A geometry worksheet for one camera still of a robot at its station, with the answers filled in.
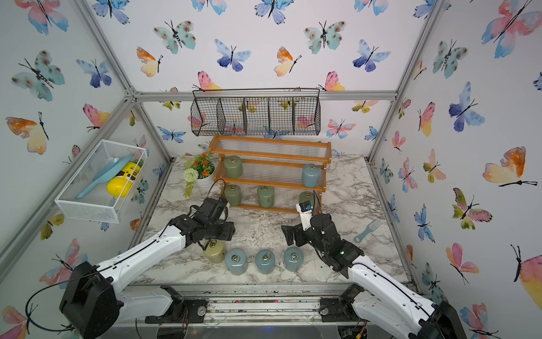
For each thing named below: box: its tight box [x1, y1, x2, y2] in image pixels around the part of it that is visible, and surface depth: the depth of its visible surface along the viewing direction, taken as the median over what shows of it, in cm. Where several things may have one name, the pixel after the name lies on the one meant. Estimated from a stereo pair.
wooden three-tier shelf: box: [208, 134, 333, 214], surface depth 97 cm
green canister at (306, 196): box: [297, 190, 315, 207], surface depth 96 cm
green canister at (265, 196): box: [256, 185, 275, 209], surface depth 98 cm
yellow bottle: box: [106, 161, 142, 198], surface depth 72 cm
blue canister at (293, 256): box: [283, 245, 305, 272], surface depth 81 cm
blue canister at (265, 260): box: [254, 249, 276, 275], surface depth 80 cm
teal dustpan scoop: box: [74, 153, 134, 200], surface depth 70 cm
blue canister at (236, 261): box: [224, 247, 249, 277], surface depth 79 cm
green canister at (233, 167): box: [223, 155, 244, 179], surface depth 91 cm
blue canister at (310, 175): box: [302, 163, 322, 188], surface depth 88 cm
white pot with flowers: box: [183, 152, 216, 198], surface depth 100 cm
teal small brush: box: [353, 218, 382, 244], surface depth 96 cm
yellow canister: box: [203, 238, 226, 264], surface depth 82 cm
